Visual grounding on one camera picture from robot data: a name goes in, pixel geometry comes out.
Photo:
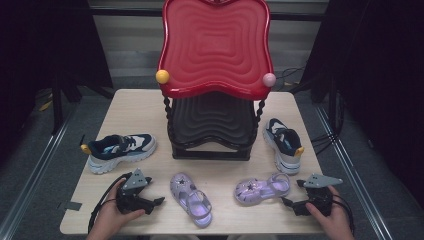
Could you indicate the purple sandal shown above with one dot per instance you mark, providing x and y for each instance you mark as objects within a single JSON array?
[
  {"x": 191, "y": 200},
  {"x": 256, "y": 190}
]

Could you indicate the black metal stand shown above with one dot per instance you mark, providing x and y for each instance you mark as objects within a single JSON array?
[{"x": 57, "y": 106}]

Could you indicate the yellow floor strip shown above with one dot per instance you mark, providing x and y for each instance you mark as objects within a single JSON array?
[{"x": 45, "y": 106}]

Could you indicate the metal floor rail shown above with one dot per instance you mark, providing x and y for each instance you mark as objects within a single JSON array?
[
  {"x": 350, "y": 166},
  {"x": 40, "y": 163}
]

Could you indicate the red and black shoe rack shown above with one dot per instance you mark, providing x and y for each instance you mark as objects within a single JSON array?
[{"x": 215, "y": 50}]

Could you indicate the navy and white sneaker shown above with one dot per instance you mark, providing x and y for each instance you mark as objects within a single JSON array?
[
  {"x": 285, "y": 143},
  {"x": 116, "y": 151}
]

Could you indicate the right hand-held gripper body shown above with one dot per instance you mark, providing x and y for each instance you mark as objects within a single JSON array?
[{"x": 320, "y": 196}]

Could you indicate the person's left hand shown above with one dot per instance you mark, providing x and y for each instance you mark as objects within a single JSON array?
[{"x": 108, "y": 216}]

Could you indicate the person's right hand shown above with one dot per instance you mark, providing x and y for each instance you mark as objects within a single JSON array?
[{"x": 335, "y": 223}]

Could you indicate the black curtain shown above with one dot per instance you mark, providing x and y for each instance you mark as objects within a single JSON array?
[
  {"x": 43, "y": 43},
  {"x": 376, "y": 66}
]

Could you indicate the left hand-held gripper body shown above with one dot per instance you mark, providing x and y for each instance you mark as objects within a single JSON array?
[{"x": 135, "y": 181}]

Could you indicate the black tape strip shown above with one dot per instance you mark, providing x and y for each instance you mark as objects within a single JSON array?
[{"x": 82, "y": 139}]

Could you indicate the grey tape piece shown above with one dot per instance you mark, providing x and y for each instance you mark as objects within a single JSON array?
[{"x": 73, "y": 206}]

